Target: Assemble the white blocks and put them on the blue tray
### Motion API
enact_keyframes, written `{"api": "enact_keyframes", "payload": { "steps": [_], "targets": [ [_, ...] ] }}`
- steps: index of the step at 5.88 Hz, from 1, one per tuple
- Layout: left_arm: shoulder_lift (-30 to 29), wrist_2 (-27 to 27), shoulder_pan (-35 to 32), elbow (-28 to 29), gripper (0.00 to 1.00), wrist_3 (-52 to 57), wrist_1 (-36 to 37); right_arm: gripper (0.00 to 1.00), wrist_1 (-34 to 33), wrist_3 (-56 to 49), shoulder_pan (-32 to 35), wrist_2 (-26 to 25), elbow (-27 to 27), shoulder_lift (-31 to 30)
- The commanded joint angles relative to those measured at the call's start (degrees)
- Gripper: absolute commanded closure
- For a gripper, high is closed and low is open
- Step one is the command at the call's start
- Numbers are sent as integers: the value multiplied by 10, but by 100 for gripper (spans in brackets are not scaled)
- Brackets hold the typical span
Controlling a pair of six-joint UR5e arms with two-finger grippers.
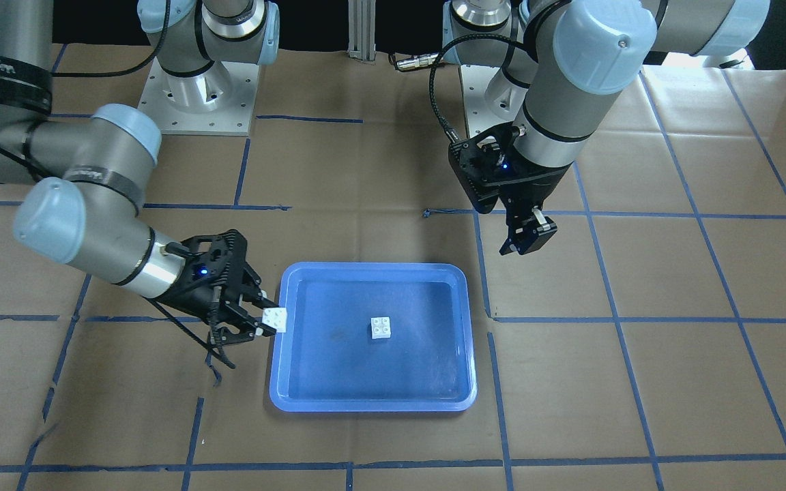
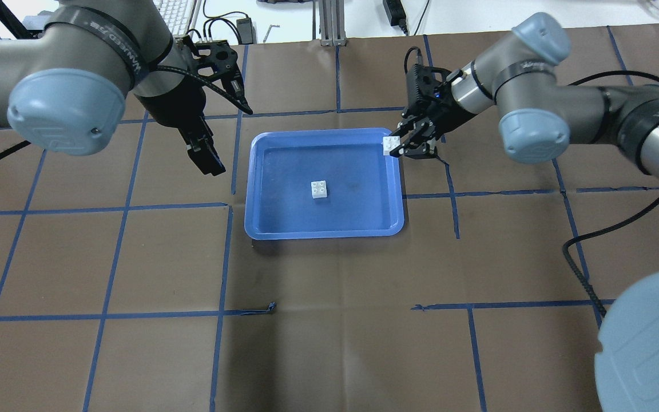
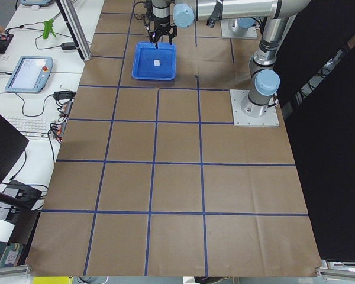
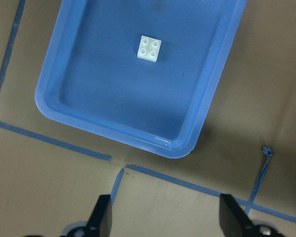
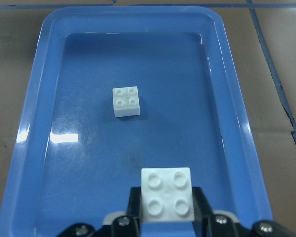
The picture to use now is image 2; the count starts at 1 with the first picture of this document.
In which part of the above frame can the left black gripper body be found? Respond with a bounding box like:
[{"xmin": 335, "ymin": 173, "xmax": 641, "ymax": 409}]
[{"xmin": 135, "ymin": 39, "xmax": 245, "ymax": 145}]

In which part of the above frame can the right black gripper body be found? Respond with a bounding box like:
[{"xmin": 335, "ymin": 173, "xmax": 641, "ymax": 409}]
[{"xmin": 401, "ymin": 92, "xmax": 476, "ymax": 144}]

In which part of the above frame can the white block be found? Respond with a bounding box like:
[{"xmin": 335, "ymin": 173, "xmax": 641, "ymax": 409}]
[
  {"xmin": 382, "ymin": 136, "xmax": 401, "ymax": 156},
  {"xmin": 309, "ymin": 180, "xmax": 328, "ymax": 199}
]

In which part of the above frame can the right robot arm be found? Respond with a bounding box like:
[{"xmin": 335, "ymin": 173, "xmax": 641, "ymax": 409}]
[{"xmin": 383, "ymin": 13, "xmax": 659, "ymax": 411}]

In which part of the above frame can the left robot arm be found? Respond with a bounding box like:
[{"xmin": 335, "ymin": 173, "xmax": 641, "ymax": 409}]
[{"xmin": 0, "ymin": 1, "xmax": 253, "ymax": 176}]

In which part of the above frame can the blue plastic tray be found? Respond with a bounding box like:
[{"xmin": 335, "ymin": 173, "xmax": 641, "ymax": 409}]
[{"xmin": 245, "ymin": 128, "xmax": 405, "ymax": 241}]

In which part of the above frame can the white keyboard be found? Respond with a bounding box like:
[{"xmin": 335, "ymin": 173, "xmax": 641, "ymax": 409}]
[{"xmin": 153, "ymin": 1, "xmax": 201, "ymax": 37}]

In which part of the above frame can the black adapter on desk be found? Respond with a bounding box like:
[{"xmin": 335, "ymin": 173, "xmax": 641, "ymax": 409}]
[{"xmin": 382, "ymin": 0, "xmax": 410, "ymax": 36}]

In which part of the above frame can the right arm camera box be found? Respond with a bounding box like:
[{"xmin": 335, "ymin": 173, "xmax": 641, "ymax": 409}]
[{"xmin": 405, "ymin": 63, "xmax": 452, "ymax": 116}]

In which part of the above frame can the aluminium frame post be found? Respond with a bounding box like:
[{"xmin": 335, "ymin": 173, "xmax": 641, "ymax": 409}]
[{"xmin": 318, "ymin": 0, "xmax": 347, "ymax": 46}]

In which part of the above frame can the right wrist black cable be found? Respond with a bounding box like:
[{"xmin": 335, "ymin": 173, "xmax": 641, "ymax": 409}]
[{"xmin": 561, "ymin": 187, "xmax": 659, "ymax": 319}]

